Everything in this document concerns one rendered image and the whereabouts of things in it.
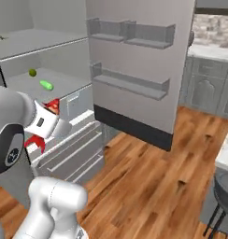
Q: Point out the grey fridge door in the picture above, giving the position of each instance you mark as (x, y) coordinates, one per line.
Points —
(140, 93)

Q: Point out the grey fridge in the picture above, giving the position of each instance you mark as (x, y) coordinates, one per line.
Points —
(66, 18)

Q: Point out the glass fridge rack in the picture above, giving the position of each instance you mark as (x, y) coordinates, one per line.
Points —
(38, 42)
(66, 81)

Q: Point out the green cucumber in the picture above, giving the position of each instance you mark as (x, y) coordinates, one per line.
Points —
(46, 85)

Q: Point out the long grey door shelf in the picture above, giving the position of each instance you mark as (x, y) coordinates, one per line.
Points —
(131, 82)

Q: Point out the dark grey stool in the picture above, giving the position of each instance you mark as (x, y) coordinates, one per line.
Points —
(225, 193)

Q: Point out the small grey door shelf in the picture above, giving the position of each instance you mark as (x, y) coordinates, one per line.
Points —
(108, 31)

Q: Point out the medium grey door shelf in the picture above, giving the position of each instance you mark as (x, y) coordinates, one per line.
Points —
(150, 37)

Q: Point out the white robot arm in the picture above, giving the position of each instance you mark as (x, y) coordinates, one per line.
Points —
(13, 124)

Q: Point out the green lime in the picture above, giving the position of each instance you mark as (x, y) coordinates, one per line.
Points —
(32, 72)

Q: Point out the grey kitchen cupboards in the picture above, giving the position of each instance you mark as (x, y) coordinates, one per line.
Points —
(209, 87)

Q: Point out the red lobster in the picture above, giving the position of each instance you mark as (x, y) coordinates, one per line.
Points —
(53, 106)

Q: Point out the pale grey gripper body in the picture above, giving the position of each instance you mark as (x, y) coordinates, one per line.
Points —
(62, 128)

